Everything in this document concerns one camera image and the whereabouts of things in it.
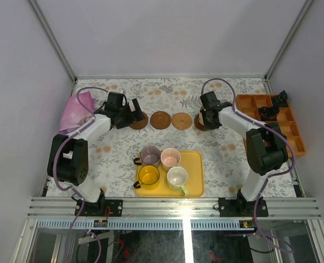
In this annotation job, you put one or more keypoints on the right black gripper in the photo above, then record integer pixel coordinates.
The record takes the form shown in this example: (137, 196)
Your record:
(209, 126)

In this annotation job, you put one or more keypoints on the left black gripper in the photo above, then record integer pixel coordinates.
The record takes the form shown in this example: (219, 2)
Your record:
(132, 113)

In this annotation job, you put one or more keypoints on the dark brown wooden coaster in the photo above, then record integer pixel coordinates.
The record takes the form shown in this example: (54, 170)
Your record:
(140, 124)

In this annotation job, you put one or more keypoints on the pale green mug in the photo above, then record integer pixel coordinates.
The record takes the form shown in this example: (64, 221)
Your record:
(200, 116)

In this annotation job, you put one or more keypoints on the reddish brown wooden coaster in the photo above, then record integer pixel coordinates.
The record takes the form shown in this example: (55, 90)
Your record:
(197, 124)

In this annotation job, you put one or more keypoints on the woven rattan coaster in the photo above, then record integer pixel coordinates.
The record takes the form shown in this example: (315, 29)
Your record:
(181, 121)

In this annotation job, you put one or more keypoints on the white mug green handle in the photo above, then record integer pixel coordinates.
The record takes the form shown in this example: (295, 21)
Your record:
(177, 178)

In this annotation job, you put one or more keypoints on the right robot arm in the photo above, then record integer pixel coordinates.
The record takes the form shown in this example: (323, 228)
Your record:
(265, 144)

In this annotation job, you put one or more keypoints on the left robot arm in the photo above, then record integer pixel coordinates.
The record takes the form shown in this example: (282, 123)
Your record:
(68, 162)

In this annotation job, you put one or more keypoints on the pink cup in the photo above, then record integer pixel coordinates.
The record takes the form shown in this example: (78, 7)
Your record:
(170, 158)

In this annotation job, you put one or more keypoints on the orange compartment organizer tray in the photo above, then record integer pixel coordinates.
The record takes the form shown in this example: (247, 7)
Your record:
(250, 104)

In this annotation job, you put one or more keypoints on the black coiled item middle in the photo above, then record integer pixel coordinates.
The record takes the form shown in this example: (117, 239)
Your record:
(268, 113)

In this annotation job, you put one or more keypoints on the black coiled item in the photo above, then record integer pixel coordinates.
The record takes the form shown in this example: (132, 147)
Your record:
(280, 100)
(268, 113)

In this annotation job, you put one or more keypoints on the yellow plastic tray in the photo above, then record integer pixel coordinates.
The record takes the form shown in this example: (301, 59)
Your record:
(192, 162)

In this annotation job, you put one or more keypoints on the black coiled item top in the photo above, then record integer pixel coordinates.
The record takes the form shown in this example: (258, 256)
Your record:
(280, 100)

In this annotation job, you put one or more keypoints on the purple mug black handle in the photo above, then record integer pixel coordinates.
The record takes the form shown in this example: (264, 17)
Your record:
(149, 155)

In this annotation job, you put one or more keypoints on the yellow mug black handle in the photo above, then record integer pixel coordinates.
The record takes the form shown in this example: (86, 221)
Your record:
(148, 178)

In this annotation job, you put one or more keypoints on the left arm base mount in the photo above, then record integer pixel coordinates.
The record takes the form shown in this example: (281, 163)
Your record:
(109, 208)

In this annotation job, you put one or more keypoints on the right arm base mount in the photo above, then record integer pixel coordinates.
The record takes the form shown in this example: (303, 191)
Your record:
(235, 208)

